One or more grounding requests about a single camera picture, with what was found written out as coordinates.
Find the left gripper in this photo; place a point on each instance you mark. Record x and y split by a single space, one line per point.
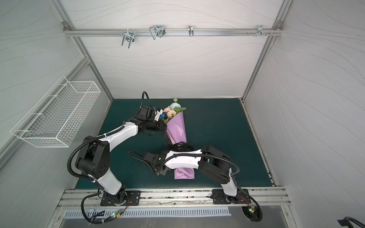
160 128

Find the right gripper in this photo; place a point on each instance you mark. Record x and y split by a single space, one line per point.
177 146

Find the blue fake flower stem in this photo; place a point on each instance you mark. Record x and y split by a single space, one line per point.
163 116

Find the mint fake flower stem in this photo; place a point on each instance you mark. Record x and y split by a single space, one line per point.
175 106

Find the pink purple wrapping paper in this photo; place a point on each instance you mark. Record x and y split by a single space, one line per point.
176 133

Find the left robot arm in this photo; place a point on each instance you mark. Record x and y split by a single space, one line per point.
91 160

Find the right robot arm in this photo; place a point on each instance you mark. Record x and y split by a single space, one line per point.
214 164

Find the green table mat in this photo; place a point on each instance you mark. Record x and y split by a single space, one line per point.
220 123

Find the white vent grille strip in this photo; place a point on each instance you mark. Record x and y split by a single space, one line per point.
194 212

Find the metal U-bolt clamp left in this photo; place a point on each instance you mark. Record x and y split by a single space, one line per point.
128 38

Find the metal u-bolt clamp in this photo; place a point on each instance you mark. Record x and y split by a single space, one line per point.
157 31
128 38

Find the metal U-bolt clamp middle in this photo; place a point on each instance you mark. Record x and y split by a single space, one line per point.
157 31

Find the metal bolt clamp right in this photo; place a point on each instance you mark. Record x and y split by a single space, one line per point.
260 32

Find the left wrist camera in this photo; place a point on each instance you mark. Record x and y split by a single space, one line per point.
158 114

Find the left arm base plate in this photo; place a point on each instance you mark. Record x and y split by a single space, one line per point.
123 198

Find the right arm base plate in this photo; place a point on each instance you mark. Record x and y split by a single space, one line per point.
219 197

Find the white wire basket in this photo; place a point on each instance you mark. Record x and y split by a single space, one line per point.
55 119

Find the metal bracket clamp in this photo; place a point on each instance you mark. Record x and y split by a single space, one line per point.
191 31

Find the aluminium crossbar rail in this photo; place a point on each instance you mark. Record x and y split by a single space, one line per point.
170 32

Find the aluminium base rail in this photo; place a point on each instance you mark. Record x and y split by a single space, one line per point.
179 197

